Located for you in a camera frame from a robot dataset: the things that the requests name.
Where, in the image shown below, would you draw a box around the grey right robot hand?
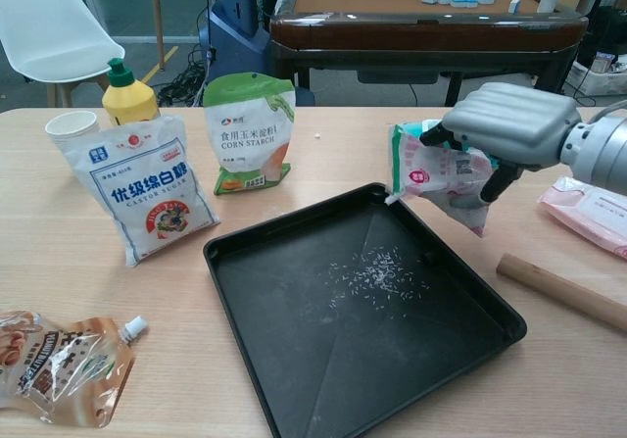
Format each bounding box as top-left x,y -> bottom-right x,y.
419,82 -> 583,205

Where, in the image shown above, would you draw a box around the white rice grains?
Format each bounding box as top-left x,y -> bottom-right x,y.
325,244 -> 432,319

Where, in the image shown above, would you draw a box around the blue machine base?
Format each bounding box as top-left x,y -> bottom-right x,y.
198,0 -> 315,107

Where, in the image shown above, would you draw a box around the brown spout pouch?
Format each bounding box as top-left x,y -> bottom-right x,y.
0,310 -> 151,429

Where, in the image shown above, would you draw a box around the wooden rolling pin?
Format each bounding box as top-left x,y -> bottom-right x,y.
496,252 -> 627,335

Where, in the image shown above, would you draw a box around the pink wet wipes pack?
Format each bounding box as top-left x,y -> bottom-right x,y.
536,175 -> 627,262

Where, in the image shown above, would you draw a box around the pink white rice bag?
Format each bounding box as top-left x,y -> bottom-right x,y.
384,122 -> 495,239

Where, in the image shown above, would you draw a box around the white plastic chair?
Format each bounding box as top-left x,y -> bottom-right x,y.
0,0 -> 126,109

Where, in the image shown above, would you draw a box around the green white corn starch bag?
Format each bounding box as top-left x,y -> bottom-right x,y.
203,72 -> 298,197

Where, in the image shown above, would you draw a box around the black floor cables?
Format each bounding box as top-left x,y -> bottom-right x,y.
156,58 -> 212,109

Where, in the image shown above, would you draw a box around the white paper cup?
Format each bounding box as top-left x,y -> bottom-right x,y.
45,110 -> 101,153

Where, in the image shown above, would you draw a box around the yellow bottle with green cap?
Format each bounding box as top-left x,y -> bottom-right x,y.
101,57 -> 162,128

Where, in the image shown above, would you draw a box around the dark brown mahjong table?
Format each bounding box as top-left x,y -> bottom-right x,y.
268,0 -> 590,109

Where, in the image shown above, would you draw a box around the white castor sugar bag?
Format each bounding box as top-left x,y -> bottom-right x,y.
62,114 -> 221,268

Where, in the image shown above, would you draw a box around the white cardboard box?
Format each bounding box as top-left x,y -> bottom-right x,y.
567,53 -> 627,97

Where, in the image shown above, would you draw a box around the black baking tray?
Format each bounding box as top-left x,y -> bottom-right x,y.
203,181 -> 529,438

